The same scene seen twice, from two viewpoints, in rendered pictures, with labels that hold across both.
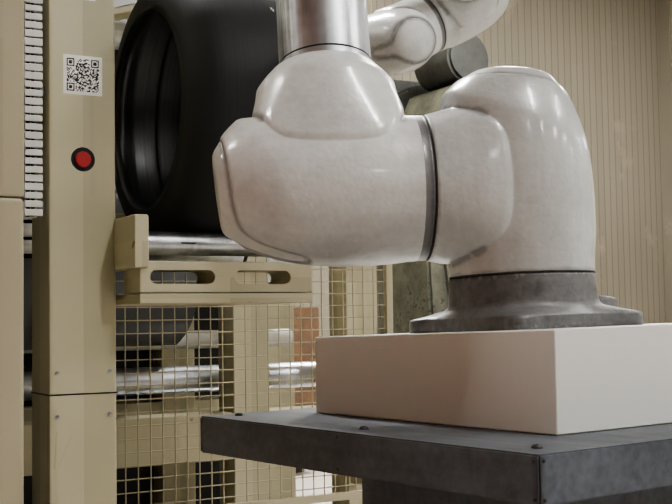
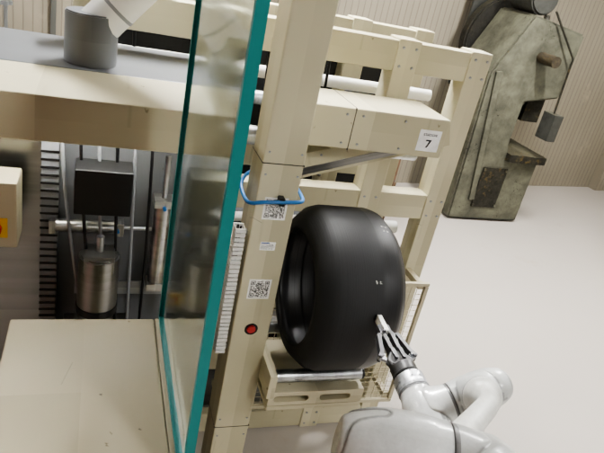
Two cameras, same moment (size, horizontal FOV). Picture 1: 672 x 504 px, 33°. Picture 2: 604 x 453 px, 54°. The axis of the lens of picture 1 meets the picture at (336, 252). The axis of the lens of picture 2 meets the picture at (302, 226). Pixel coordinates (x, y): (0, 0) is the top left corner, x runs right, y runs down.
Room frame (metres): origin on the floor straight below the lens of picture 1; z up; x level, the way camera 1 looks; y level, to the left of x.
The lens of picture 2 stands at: (0.54, 0.18, 2.23)
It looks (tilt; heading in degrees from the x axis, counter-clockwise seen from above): 25 degrees down; 7
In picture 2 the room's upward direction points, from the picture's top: 13 degrees clockwise
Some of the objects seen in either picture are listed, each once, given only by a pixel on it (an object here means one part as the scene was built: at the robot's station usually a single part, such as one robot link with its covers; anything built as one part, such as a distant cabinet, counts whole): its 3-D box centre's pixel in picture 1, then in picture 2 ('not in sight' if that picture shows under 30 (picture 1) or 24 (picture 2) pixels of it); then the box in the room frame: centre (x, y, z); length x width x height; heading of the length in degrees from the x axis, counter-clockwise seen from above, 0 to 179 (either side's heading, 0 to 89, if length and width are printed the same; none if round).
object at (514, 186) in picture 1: (506, 173); not in sight; (1.22, -0.18, 0.91); 0.18 x 0.16 x 0.22; 96
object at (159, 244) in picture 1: (222, 244); (317, 374); (2.24, 0.22, 0.90); 0.35 x 0.05 x 0.05; 119
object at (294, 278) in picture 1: (220, 277); (313, 388); (2.24, 0.22, 0.84); 0.36 x 0.09 x 0.06; 119
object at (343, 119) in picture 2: not in sight; (358, 120); (2.68, 0.33, 1.71); 0.61 x 0.25 x 0.15; 119
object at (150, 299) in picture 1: (193, 298); (299, 370); (2.36, 0.29, 0.80); 0.37 x 0.36 x 0.02; 29
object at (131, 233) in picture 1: (109, 247); (260, 350); (2.27, 0.45, 0.90); 0.40 x 0.03 x 0.10; 29
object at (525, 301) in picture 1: (536, 302); not in sight; (1.23, -0.21, 0.77); 0.22 x 0.18 x 0.06; 123
